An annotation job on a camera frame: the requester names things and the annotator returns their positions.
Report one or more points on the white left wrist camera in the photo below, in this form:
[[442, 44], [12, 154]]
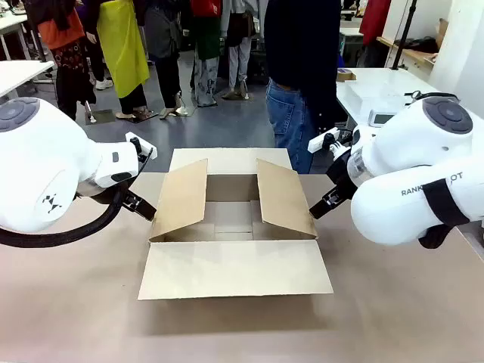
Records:
[[141, 143]]

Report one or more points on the figure with yellow apron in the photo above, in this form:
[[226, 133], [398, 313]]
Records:
[[123, 49]]

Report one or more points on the brown tape roll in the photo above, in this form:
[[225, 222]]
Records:
[[345, 75]]

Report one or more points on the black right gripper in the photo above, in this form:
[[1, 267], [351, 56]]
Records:
[[342, 174]]

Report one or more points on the grey floor stand plate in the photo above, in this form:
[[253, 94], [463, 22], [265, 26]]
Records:
[[100, 116]]

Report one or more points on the figure with orange top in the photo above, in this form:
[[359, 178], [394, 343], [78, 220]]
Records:
[[68, 56]]

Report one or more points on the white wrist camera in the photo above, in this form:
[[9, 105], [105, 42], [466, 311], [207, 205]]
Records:
[[321, 140], [141, 143]]

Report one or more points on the figure in light grey trousers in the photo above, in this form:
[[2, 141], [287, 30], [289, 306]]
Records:
[[239, 56]]

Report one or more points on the red garment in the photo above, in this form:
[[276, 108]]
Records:
[[374, 17]]

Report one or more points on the figure with patterned trousers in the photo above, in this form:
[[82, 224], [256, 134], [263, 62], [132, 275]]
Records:
[[206, 72]]

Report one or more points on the leaning cardboard piece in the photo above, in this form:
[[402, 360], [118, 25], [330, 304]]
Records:
[[443, 29]]

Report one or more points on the small white table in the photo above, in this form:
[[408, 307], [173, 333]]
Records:
[[19, 73]]

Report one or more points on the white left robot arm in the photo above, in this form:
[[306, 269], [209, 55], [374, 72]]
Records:
[[38, 159]]

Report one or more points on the black bag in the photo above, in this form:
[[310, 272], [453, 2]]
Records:
[[421, 44]]

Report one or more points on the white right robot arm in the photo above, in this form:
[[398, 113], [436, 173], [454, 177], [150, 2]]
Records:
[[408, 151]]

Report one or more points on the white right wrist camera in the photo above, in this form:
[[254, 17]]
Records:
[[321, 140]]

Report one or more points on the brown cardboard box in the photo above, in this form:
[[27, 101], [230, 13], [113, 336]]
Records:
[[230, 261]]

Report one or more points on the large white table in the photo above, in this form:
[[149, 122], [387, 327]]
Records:
[[378, 77]]

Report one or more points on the translucent plastic box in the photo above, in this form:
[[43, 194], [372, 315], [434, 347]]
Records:
[[374, 96]]

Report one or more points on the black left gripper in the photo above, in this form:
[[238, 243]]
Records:
[[124, 194]]

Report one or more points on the figure in grey jacket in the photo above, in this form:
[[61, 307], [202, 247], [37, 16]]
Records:
[[166, 49]]

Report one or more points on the black tripod pole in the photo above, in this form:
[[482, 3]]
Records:
[[402, 38]]

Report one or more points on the wooden desk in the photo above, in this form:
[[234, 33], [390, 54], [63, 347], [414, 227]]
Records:
[[416, 54]]

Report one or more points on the person in dark shirt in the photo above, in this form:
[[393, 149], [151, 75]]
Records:
[[298, 56]]

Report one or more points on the small white screen device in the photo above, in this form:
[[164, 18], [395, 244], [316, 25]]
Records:
[[381, 118]]

